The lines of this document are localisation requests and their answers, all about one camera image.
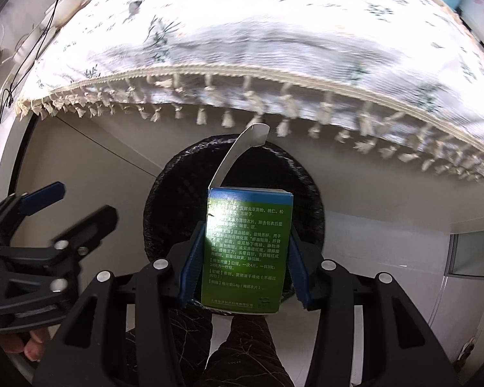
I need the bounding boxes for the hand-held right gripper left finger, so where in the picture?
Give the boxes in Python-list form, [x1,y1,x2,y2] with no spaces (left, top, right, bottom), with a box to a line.
[32,223,210,387]

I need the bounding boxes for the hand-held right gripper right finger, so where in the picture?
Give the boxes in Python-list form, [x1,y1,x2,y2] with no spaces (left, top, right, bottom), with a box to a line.
[288,229,463,387]

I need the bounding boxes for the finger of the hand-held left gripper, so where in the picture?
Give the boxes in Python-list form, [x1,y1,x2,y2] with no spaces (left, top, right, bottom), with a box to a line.
[0,182,66,243]
[0,205,118,296]

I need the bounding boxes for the green medicine box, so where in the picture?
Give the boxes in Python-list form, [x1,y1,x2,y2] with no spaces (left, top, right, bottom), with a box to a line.
[201,123,296,316]

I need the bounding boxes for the black trash bin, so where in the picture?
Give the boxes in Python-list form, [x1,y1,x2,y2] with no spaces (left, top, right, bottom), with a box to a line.
[142,136,326,320]

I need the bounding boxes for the person's left hand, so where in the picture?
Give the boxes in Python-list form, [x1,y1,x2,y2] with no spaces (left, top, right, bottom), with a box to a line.
[2,326,52,362]

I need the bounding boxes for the person's dark patterned pants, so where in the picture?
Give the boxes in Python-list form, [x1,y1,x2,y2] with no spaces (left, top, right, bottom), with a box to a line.
[124,302,296,387]

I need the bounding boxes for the grey glass panel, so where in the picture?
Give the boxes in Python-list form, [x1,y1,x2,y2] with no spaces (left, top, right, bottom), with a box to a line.
[448,232,484,280]

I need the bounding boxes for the white floral tasselled tablecloth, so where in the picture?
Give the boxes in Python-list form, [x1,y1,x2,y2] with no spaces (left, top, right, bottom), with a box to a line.
[14,0,484,183]

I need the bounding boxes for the black cable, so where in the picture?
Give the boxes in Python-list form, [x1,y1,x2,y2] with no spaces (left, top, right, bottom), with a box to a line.
[0,0,76,124]

